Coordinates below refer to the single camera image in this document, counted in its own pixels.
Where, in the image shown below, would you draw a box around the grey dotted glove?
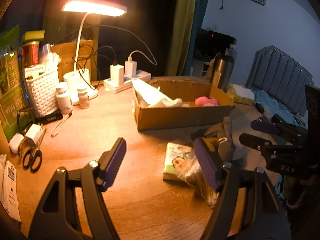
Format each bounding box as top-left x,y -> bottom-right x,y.
191,115 -> 237,163

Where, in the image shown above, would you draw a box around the pink plush toy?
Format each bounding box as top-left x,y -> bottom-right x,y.
195,96 -> 219,106

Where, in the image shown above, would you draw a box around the green tissue pack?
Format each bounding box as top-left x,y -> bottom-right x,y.
162,142 -> 194,182

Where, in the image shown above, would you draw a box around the blue patterned blanket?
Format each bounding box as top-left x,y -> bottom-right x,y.
253,90 -> 301,126

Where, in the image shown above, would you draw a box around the yellow tissue box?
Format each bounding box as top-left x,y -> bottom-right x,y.
226,83 -> 255,106

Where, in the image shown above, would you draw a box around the grey padded headboard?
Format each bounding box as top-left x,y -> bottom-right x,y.
246,45 -> 314,116

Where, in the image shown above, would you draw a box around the steel thermos cup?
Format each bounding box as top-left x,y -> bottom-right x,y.
210,54 -> 234,90

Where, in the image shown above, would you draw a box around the white paper leaflet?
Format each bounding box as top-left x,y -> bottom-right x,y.
1,154 -> 21,223

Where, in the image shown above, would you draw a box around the black flashlight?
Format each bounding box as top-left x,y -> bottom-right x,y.
34,112 -> 63,125

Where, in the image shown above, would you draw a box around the white earbuds case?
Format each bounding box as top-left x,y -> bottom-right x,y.
9,133 -> 24,154

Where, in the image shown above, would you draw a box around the black computer monitor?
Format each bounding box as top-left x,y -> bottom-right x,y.
193,28 -> 236,62

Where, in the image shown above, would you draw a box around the brown cardboard box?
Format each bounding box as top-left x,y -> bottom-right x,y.
133,76 -> 235,131

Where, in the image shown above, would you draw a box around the small brown pill bottle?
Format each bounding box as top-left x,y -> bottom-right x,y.
77,86 -> 90,109

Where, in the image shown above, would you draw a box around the white pill bottle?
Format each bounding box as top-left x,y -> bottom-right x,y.
56,82 -> 73,114

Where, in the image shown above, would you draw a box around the green printed package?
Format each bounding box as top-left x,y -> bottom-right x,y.
1,25 -> 27,140

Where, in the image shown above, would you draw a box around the white desk lamp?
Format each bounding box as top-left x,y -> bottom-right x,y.
61,0 -> 127,105

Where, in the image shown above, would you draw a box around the white power strip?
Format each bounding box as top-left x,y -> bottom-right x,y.
104,70 -> 151,94

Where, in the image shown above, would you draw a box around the white woven basket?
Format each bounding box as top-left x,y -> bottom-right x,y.
26,67 -> 59,117

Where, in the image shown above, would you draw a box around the yellow teal curtain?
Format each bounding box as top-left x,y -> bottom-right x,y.
43,0 -> 208,79

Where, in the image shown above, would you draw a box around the yellow green sponge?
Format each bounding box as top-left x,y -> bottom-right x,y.
21,30 -> 45,43

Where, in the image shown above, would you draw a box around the black handled scissors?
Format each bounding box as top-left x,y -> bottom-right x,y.
22,129 -> 47,173

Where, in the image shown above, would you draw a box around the white charger with black cable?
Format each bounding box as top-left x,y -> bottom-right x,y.
96,46 -> 124,85

